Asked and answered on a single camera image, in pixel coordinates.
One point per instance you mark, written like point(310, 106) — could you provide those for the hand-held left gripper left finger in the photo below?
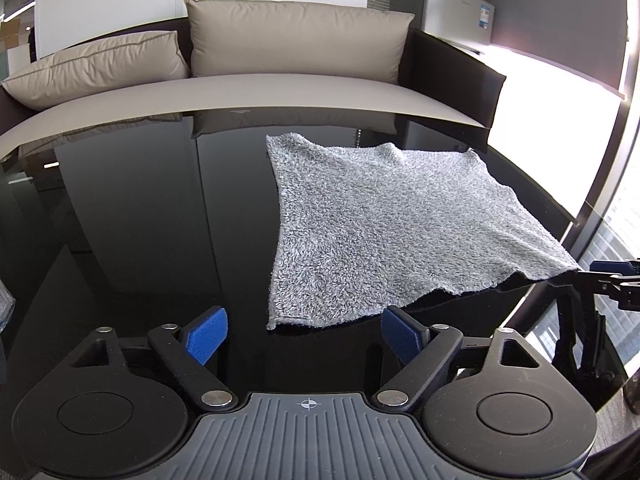
point(207, 335)

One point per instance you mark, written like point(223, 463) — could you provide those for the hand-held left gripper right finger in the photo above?
point(400, 334)

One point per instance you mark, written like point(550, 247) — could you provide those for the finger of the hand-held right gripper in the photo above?
point(627, 290)
point(607, 265)

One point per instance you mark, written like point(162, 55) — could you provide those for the grey towel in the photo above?
point(390, 230)

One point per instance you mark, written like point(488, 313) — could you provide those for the clear plastic bag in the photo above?
point(6, 305)

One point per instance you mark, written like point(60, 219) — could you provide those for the small beige cushion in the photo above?
point(100, 70)

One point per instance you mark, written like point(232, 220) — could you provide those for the silver mini fridge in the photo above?
point(445, 15)

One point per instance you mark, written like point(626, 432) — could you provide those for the large beige cushion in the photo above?
point(295, 40)

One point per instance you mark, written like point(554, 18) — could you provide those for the cardboard box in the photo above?
point(10, 35)

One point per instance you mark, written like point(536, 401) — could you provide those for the beige sofa with dark frame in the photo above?
point(450, 80)

